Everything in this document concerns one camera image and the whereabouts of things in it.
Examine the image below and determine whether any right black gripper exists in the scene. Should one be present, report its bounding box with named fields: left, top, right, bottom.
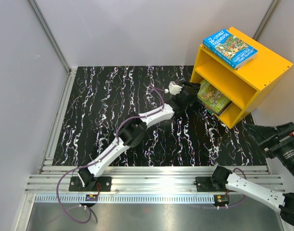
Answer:
left=243, top=120, right=294, bottom=181

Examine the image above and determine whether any green 65-storey treehouse book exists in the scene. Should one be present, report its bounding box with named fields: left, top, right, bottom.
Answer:
left=197, top=79, right=231, bottom=107

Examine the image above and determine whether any dark tale of two cities book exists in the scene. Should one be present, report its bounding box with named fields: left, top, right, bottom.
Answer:
left=209, top=102, right=232, bottom=113

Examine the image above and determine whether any blue 26-storey treehouse book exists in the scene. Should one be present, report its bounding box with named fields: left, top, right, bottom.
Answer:
left=203, top=29, right=258, bottom=68

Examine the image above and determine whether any blue back-cover book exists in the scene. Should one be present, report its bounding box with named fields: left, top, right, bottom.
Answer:
left=204, top=45, right=237, bottom=69

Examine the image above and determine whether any green 104-storey treehouse book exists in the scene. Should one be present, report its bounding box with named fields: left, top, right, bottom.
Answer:
left=206, top=107, right=222, bottom=116

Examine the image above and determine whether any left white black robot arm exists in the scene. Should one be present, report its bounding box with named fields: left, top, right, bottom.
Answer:
left=77, top=81, right=201, bottom=191

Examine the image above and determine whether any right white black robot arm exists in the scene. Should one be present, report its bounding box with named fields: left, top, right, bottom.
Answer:
left=211, top=122, right=294, bottom=226

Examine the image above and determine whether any yellow wooden shelf box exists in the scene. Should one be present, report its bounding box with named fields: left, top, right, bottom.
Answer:
left=191, top=27, right=293, bottom=128

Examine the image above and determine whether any black marble pattern mat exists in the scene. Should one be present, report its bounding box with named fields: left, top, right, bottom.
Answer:
left=53, top=66, right=266, bottom=167

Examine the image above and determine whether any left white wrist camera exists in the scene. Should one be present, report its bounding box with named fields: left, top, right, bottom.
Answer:
left=164, top=81, right=182, bottom=95

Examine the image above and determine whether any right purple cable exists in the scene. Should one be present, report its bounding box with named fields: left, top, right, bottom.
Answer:
left=223, top=167, right=249, bottom=207

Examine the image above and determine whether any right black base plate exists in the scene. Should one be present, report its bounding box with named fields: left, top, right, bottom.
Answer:
left=194, top=176, right=234, bottom=192

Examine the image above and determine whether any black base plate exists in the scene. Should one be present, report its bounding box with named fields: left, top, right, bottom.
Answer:
left=194, top=176, right=234, bottom=192
left=68, top=176, right=112, bottom=192

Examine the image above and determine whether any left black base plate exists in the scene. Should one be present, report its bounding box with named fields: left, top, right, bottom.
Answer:
left=68, top=176, right=112, bottom=192

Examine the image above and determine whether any aluminium rail frame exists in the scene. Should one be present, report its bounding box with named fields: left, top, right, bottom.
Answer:
left=17, top=67, right=294, bottom=231

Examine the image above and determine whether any white slotted cable duct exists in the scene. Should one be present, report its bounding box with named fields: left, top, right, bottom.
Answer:
left=35, top=193, right=215, bottom=204

